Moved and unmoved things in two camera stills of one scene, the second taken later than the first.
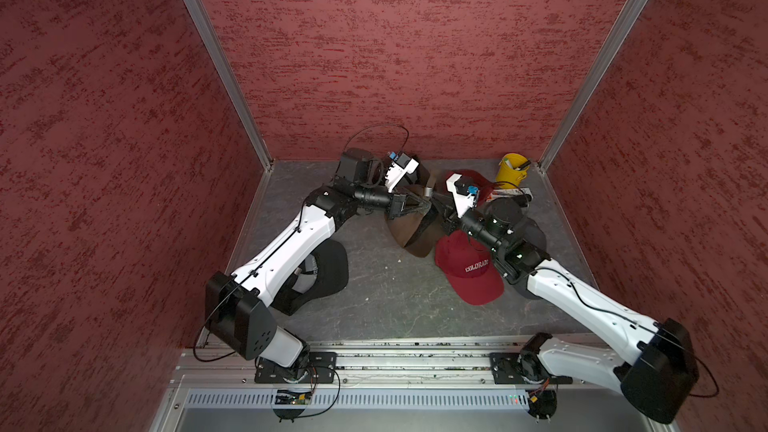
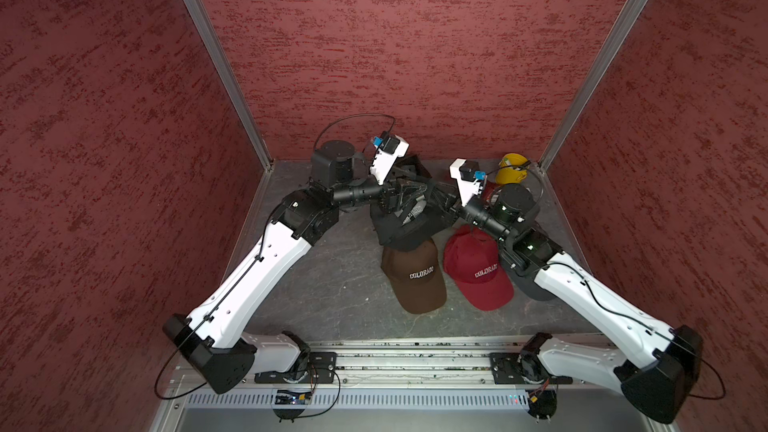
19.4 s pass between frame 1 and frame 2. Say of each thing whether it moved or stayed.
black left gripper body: stayed
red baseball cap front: moved
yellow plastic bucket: stayed
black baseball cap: moved
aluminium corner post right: stayed
